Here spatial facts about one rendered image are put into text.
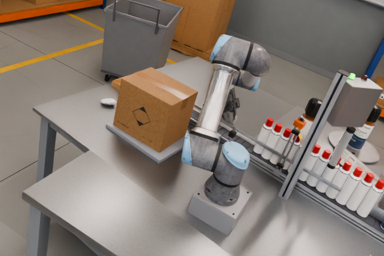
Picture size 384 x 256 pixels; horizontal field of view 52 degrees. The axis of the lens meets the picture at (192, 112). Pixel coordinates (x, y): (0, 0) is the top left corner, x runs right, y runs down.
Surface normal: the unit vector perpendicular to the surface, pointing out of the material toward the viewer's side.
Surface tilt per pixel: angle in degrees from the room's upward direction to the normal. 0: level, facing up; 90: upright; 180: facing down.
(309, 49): 90
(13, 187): 0
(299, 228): 0
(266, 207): 0
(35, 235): 90
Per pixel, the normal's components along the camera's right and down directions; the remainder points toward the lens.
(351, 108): 0.32, 0.55
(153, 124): -0.51, 0.31
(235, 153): 0.37, -0.77
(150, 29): -0.18, 0.51
